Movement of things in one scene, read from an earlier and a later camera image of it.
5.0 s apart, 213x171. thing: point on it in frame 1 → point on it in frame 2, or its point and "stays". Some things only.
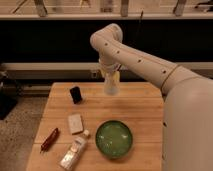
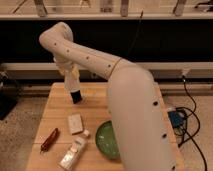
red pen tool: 49,140 stays
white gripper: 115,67 → 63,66
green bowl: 114,139 stays
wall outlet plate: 95,74 stays
